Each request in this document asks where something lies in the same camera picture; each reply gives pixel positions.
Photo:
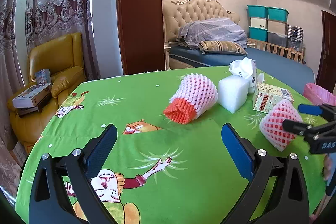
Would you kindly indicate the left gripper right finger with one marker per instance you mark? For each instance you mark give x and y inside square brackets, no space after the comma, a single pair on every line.
[288,201]

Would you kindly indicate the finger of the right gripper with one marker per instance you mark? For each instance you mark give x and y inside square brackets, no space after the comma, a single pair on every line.
[297,128]
[325,111]

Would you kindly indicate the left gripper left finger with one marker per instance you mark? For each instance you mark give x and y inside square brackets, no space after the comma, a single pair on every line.
[49,202]

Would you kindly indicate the pink foam fruit net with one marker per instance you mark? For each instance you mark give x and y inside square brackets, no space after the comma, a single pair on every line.
[271,125]

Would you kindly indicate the beige printed carton box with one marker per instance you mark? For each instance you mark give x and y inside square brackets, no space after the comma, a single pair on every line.
[267,96]

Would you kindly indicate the white tissue paper wad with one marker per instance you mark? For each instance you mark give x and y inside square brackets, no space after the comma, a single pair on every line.
[260,78]

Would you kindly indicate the white foam block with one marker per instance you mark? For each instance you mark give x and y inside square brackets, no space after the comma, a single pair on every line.
[232,92]

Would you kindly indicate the white plastic bag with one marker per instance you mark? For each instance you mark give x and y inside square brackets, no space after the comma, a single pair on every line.
[245,68]

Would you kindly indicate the pink foam net orange end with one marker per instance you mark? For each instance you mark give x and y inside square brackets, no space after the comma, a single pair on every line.
[196,94]

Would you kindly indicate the person's right hand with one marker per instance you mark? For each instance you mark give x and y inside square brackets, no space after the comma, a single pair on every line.
[327,167]

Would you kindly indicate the dark wooden door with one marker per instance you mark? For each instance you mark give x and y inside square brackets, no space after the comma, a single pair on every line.
[327,72]

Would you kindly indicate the bed with blue sheet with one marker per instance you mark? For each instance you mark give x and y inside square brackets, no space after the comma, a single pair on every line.
[292,73]

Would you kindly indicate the checkered bag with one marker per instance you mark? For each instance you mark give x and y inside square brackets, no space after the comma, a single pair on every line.
[295,33]

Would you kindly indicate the white box on armchair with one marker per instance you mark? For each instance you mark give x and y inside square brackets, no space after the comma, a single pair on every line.
[32,96]

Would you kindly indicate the stacked storage bins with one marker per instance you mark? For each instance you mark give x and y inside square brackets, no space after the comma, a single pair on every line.
[268,24]

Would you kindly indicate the striped brown pillow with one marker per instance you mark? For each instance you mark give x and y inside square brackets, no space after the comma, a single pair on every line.
[221,47]

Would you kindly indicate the green cartoon tablecloth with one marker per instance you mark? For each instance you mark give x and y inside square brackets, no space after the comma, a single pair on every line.
[201,183]

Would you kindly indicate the small blue booklet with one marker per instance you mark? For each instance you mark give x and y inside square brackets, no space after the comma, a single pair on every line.
[43,76]

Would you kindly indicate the grey-purple folded duvet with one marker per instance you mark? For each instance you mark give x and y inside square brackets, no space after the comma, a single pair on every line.
[221,29]

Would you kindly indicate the yellow leather armchair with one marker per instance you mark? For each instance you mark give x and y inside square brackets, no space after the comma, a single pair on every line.
[55,70]

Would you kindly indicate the beige tufted headboard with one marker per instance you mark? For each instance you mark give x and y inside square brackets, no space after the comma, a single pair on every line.
[178,13]

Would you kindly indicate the dark red wooden panel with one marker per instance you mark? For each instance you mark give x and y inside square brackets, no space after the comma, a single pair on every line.
[140,34]

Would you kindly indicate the lace patterned curtain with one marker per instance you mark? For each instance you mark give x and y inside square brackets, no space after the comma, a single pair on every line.
[43,34]

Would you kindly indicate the wooden crib rail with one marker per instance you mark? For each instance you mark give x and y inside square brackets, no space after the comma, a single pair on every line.
[277,50]

